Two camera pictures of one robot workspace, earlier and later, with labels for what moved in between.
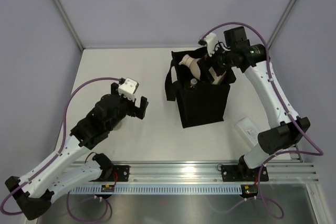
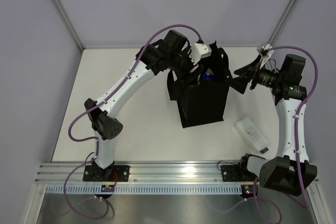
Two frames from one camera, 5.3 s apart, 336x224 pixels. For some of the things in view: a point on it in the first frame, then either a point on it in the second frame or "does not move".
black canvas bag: x=200 y=103 does not move
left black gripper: x=138 y=112 → x=185 y=77
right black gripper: x=207 y=62 → x=251 y=71
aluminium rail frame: x=290 y=172 does not move
